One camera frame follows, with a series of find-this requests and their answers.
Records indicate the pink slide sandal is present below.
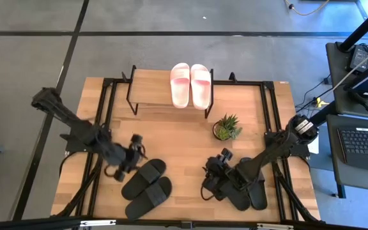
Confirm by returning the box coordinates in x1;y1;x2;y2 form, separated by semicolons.
169;62;192;109
190;63;212;111

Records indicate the white paper sheet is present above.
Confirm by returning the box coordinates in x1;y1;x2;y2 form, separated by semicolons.
307;135;320;155

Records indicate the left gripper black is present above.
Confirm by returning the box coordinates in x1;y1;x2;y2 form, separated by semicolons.
112;134;148;183

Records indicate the wooden shelf black metal frame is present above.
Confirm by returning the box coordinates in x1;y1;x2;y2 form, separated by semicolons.
125;65;215;119

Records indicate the black power adapter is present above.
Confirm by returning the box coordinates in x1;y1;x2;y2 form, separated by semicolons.
349;44;368;73

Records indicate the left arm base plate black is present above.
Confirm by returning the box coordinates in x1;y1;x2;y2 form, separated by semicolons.
61;129;112;153

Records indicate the black aluminium table frame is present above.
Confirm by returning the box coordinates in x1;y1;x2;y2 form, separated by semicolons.
51;72;322;224

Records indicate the black beam with silver brackets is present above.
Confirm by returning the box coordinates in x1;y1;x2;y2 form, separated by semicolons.
0;215;368;230

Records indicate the laptop keyboard on desk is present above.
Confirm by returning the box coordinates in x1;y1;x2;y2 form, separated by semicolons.
337;126;368;173

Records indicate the black metal pole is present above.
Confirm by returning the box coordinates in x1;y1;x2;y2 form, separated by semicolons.
339;0;368;52
298;100;337;134

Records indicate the yellow cable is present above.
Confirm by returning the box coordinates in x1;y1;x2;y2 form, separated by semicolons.
284;0;331;17

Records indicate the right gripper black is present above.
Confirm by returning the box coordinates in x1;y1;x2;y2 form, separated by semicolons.
201;148;245;202

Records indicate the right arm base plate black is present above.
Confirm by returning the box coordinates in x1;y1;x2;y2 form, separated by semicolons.
264;130;311;160

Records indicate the black rubber slide sandal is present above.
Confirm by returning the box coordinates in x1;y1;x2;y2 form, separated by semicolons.
240;157;268;211
217;181;252;212
125;176;173;221
121;158;167;201

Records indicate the succulent plant in black pot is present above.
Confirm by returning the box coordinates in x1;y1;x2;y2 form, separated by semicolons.
212;113;243;142

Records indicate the grey side desk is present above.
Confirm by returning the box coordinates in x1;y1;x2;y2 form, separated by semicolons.
326;41;368;199

